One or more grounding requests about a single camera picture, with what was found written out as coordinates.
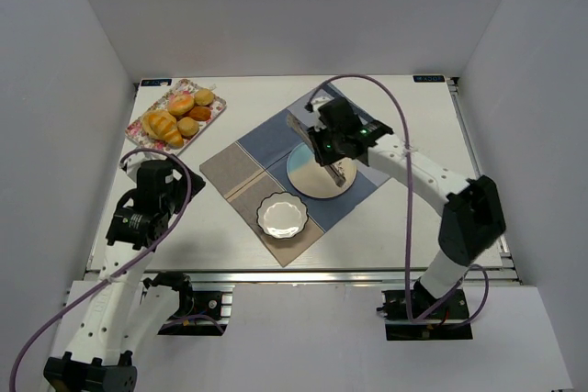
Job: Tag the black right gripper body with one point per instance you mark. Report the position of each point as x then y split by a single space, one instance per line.
315 140

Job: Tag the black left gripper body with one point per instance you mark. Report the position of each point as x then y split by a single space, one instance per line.
191 183

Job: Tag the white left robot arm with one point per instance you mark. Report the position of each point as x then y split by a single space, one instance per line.
101 354

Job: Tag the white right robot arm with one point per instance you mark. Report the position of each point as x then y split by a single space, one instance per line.
470 209

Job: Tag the long golden bread loaf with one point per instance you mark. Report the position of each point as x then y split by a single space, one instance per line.
160 125

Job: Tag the blue and cream plate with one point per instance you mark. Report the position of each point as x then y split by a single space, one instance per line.
312 180

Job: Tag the blue patchwork placemat cloth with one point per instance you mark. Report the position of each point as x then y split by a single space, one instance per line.
257 167

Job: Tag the round tan bun bottom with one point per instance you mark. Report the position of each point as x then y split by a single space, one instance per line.
188 127

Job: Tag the round tan bun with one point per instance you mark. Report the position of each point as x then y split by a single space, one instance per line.
203 97
188 127

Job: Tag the brown oval muffin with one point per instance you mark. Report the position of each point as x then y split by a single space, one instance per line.
200 113

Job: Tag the pink glazed round bun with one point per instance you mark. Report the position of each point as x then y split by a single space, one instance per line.
179 105

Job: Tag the round tan bun top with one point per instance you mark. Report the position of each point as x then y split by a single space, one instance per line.
203 97

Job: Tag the white scalloped bowl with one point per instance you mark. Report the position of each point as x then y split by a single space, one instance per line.
282 216

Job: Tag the blue table label right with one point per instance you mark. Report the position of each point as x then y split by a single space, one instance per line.
429 78

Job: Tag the blue table label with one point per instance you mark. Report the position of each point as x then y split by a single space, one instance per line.
429 78
155 82

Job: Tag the blue table label left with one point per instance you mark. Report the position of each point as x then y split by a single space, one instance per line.
155 82

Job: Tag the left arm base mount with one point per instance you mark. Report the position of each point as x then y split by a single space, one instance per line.
201 312

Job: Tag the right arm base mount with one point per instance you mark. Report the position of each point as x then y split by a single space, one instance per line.
443 324

